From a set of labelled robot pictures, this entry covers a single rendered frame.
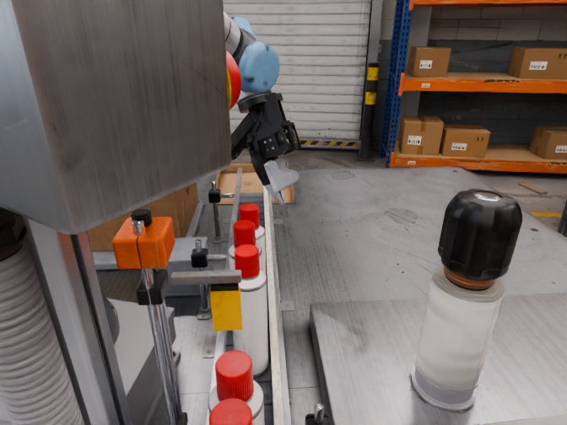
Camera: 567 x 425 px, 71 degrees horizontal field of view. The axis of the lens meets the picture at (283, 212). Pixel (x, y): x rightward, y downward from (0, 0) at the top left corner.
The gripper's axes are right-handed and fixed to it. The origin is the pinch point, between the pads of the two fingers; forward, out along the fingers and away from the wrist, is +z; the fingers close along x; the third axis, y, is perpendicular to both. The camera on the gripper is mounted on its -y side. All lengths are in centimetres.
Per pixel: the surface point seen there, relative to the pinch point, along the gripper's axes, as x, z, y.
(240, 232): -24.0, 1.4, 4.3
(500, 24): 416, -77, 97
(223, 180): 52, -9, -44
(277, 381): -29.8, 21.7, 5.9
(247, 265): -30.0, 5.0, 7.6
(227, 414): -51, 11, 15
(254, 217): -17.4, 0.5, 3.6
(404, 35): 309, -84, 14
